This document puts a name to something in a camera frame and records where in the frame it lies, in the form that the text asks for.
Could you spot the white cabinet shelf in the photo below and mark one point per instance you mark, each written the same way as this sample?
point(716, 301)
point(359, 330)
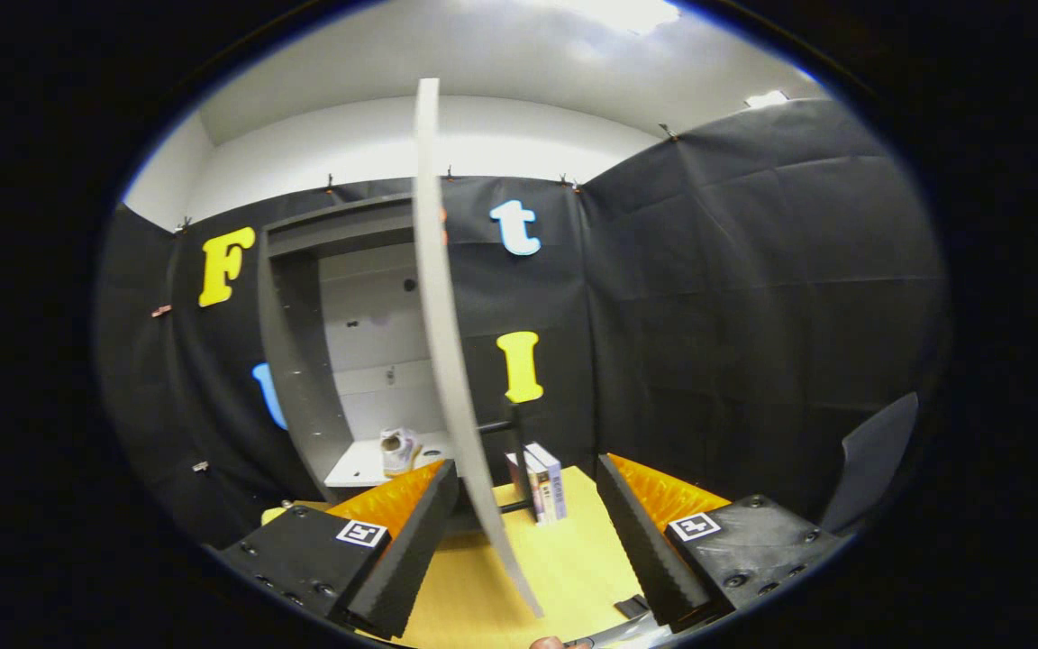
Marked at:
point(357, 464)

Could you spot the book with white spine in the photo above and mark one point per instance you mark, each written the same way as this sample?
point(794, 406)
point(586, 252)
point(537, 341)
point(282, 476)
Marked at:
point(556, 482)

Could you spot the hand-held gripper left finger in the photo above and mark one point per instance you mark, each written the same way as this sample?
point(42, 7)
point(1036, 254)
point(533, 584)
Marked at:
point(406, 563)

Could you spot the book with yellow spine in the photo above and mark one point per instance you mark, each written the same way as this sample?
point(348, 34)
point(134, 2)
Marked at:
point(538, 491)

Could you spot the small ceiling light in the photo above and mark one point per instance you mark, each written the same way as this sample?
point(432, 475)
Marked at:
point(767, 97)

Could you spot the book with pale cover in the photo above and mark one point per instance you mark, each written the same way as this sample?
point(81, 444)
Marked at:
point(517, 482)

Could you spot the black backdrop cloth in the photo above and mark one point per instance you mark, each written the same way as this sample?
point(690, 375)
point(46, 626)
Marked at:
point(753, 315)

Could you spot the beige shoe cabinet door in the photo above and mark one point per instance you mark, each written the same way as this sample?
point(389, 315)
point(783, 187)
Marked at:
point(445, 361)

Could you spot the grey shoe cabinet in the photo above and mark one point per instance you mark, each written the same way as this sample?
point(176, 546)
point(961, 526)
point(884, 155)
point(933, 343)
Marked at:
point(294, 361)

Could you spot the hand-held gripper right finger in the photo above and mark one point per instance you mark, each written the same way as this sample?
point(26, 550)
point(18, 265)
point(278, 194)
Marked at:
point(641, 550)

